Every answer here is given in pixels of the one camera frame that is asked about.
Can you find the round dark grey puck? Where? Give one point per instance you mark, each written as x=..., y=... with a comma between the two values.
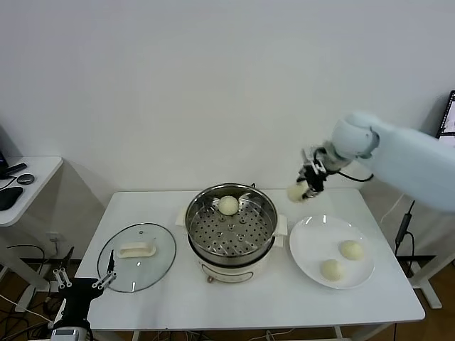
x=26, y=178

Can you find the cream electric cooker base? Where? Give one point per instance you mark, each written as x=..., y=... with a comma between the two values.
x=227, y=271

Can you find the stainless steel steamer basket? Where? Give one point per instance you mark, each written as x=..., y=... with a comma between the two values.
x=213, y=234

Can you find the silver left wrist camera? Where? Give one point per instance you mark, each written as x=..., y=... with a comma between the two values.
x=65, y=334

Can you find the dark monitor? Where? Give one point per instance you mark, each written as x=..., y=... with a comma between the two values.
x=9, y=145

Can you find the open black laptop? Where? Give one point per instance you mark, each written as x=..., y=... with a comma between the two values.
x=449, y=117

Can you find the white round plate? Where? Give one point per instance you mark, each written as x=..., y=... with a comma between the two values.
x=313, y=241

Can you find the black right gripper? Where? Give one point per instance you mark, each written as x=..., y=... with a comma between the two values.
x=318, y=179

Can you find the black bar-shaped remote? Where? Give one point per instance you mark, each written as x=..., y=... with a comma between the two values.
x=17, y=168

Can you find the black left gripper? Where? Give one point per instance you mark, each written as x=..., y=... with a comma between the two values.
x=78, y=295

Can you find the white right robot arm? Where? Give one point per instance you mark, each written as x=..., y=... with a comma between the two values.
x=409, y=160

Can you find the white side desk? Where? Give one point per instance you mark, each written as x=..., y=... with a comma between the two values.
x=39, y=177
x=432, y=284

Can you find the white wall socket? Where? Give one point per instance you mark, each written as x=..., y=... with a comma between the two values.
x=53, y=236

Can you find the white steamed baozi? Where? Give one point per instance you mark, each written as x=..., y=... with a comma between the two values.
x=333, y=270
x=352, y=249
x=227, y=205
x=296, y=192

